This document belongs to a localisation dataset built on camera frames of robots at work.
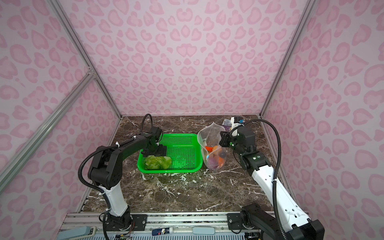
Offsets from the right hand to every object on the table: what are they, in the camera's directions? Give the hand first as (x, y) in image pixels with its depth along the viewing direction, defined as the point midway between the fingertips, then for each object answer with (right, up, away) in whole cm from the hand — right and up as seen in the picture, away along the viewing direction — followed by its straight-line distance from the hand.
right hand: (220, 131), depth 73 cm
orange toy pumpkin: (+2, -17, +9) cm, 19 cm away
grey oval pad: (-8, -46, -4) cm, 47 cm away
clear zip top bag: (-3, -11, -3) cm, 11 cm away
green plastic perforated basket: (-19, -14, +25) cm, 34 cm away
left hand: (-35, -14, +23) cm, 44 cm away
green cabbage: (-35, -18, +12) cm, 41 cm away
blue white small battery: (-27, -46, -4) cm, 54 cm away
